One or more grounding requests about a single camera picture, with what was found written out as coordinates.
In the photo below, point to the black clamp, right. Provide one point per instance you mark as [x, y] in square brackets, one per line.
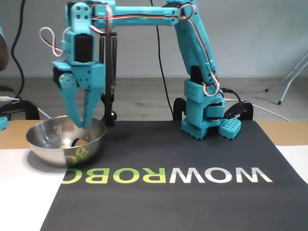
[113, 72]

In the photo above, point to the metal bowl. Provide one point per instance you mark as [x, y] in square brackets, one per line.
[48, 144]

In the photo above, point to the teal gripper with motor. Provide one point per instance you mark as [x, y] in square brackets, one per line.
[84, 75]

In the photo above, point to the white paper sheet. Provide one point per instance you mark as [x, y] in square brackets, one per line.
[19, 197]
[296, 158]

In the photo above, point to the black table clamp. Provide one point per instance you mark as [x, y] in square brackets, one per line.
[179, 108]
[240, 108]

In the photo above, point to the white plug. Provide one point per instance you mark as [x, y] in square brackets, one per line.
[7, 98]

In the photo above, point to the white metal stand legs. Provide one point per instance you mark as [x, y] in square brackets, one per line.
[290, 83]

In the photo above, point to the tan ball with black base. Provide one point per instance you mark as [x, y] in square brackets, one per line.
[80, 142]

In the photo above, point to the dark brown rounded object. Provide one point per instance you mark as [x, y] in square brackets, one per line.
[3, 55]

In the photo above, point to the black mat with WOWROBO print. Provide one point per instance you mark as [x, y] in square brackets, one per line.
[168, 156]

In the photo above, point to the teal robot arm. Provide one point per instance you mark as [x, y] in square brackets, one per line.
[192, 48]

